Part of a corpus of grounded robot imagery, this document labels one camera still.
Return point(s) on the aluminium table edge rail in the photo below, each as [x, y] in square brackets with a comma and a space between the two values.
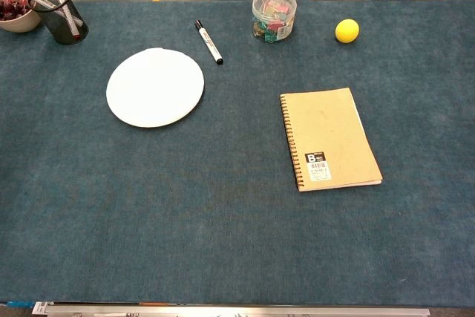
[222, 311]

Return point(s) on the clear jar of binder clips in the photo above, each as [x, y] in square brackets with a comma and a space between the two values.
[274, 16]

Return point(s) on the blue felt table cloth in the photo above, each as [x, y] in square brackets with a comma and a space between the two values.
[222, 220]

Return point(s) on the white round plate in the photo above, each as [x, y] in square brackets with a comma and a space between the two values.
[156, 87]

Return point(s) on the white bowl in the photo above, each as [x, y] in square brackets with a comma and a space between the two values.
[18, 24]

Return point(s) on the yellow foam ball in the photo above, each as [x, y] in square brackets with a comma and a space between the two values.
[347, 30]

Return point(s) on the black mesh pen holder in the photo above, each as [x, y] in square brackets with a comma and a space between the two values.
[61, 33]

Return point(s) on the dark red items in bowl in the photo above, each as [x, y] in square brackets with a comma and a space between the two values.
[13, 9]

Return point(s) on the black-capped whiteboard marker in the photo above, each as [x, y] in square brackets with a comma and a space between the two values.
[208, 42]

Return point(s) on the kraft spiral notebook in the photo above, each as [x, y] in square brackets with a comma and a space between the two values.
[330, 139]

